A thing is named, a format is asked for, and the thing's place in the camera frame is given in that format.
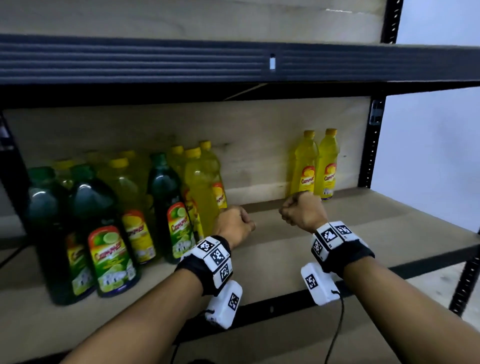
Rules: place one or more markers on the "black metal shelf rack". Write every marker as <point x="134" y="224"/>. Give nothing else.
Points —
<point x="150" y="60"/>

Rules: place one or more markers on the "person's right fingers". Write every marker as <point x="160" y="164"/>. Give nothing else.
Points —
<point x="288" y="212"/>

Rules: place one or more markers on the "wooden shelf board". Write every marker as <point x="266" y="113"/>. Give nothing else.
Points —
<point x="393" y="232"/>

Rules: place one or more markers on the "person's left fingers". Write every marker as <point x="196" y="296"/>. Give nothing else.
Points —
<point x="246" y="221"/>

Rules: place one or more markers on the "wooden back panel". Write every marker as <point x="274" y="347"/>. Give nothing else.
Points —
<point x="262" y="127"/>

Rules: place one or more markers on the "person's left forearm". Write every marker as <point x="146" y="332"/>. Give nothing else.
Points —
<point x="150" y="318"/>

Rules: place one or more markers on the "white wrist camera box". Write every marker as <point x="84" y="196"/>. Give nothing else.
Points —
<point x="225" y="305"/>
<point x="318" y="283"/>

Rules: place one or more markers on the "group of yellow soap bottles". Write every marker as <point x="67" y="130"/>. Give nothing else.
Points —
<point x="200" y="187"/>

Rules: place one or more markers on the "person's right hand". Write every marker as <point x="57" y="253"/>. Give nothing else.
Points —
<point x="307" y="212"/>

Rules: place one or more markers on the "person's left hand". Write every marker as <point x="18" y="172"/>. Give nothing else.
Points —
<point x="230" y="225"/>

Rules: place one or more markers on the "black wristband with marker tiles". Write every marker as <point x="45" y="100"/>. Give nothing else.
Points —
<point x="210" y="262"/>
<point x="337" y="243"/>

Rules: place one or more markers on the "person's right forearm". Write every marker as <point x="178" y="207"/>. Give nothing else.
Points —
<point x="405" y="311"/>

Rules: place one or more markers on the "green dish soap bottle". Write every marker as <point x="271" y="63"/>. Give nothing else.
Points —
<point x="47" y="228"/>
<point x="165" y="195"/>
<point x="98" y="202"/>

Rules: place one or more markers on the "yellow dish soap bottle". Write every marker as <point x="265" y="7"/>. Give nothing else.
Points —
<point x="328" y="161"/>
<point x="303" y="161"/>

